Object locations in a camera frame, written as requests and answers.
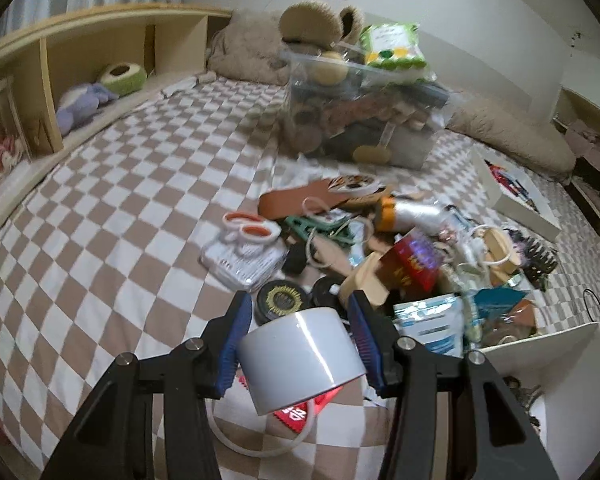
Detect green snack packet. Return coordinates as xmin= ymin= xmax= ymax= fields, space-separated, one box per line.
xmin=358 ymin=22 xmax=427 ymax=70

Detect plain black round tin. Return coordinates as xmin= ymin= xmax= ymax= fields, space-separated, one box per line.
xmin=311 ymin=276 xmax=348 ymax=311

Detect green plastic clip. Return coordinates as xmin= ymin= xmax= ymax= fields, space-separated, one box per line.
xmin=282 ymin=215 xmax=361 ymax=248

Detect yellow ball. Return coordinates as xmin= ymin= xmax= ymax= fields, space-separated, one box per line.
xmin=314 ymin=51 xmax=348 ymax=86

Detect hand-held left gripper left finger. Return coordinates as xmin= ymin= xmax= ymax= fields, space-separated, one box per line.
xmin=40 ymin=290 xmax=255 ymax=480

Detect red snack packet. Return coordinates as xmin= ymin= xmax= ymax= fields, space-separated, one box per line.
xmin=272 ymin=387 xmax=338 ymax=433

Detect patterned round sticker roll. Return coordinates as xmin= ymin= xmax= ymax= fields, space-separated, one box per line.
xmin=327 ymin=172 xmax=381 ymax=196

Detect wooden block with white ring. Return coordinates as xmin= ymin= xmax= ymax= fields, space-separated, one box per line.
xmin=477 ymin=225 xmax=523 ymax=278

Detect clear display box red figurines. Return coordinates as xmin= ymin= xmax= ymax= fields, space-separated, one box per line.
xmin=0 ymin=77 xmax=31 ymax=201

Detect silver tube with orange cap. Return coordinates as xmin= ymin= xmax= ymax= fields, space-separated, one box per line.
xmin=375 ymin=195 xmax=448 ymax=233

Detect purple plush toy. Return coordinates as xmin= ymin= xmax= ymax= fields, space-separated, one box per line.
xmin=55 ymin=82 xmax=120 ymax=136

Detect pile of clothes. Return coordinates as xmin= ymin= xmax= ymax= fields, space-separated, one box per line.
xmin=565 ymin=120 xmax=600 ymax=201

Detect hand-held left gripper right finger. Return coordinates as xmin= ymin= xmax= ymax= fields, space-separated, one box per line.
xmin=347 ymin=290 xmax=548 ymax=480

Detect brown leather piece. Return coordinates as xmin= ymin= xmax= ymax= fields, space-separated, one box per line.
xmin=257 ymin=180 xmax=351 ymax=223

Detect silver blue foil packet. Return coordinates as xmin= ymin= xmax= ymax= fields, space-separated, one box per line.
xmin=392 ymin=294 xmax=465 ymax=358

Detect dark brown hair claw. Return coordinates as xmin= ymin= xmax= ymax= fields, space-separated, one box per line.
xmin=502 ymin=374 xmax=543 ymax=433

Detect brown fuzzy slippers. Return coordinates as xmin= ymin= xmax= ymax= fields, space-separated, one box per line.
xmin=278 ymin=0 xmax=366 ymax=53

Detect large white cardboard box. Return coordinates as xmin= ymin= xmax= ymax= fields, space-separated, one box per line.
xmin=472 ymin=321 xmax=600 ymax=480

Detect wooden bedside shelf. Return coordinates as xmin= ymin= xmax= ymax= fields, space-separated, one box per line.
xmin=0 ymin=2 xmax=233 ymax=261

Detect beige fluffy pillow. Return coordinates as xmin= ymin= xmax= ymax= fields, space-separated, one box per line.
xmin=207 ymin=10 xmax=578 ymax=181

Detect small white tray box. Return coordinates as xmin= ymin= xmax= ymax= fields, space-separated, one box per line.
xmin=470 ymin=147 xmax=562 ymax=243

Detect red foil pack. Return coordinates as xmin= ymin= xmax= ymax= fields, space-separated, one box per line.
xmin=380 ymin=232 xmax=443 ymax=293

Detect large thin white ring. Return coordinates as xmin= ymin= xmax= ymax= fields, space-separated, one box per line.
xmin=206 ymin=395 xmax=318 ymax=458

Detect pale wooden block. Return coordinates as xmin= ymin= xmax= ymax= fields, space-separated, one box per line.
xmin=340 ymin=250 xmax=396 ymax=311

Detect white wall shelf niche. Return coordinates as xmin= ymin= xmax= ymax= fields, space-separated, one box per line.
xmin=550 ymin=87 xmax=600 ymax=241

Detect black round tin yellow pattern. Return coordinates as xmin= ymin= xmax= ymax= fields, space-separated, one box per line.
xmin=255 ymin=279 xmax=313 ymax=326

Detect pile of colourful lighters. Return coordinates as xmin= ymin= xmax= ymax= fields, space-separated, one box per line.
xmin=484 ymin=159 xmax=541 ymax=213

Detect avocado plush toy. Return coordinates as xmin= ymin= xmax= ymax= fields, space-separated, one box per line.
xmin=97 ymin=62 xmax=148 ymax=96

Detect black hair claw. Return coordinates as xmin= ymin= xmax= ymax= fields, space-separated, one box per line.
xmin=517 ymin=237 xmax=561 ymax=291

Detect checkered bed sheet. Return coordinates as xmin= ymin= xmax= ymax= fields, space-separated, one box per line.
xmin=0 ymin=72 xmax=600 ymax=480

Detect clear plastic storage bin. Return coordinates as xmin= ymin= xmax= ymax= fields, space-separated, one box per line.
xmin=279 ymin=47 xmax=453 ymax=171

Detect white tape roll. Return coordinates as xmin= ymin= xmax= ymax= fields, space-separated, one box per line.
xmin=237 ymin=307 xmax=368 ymax=416

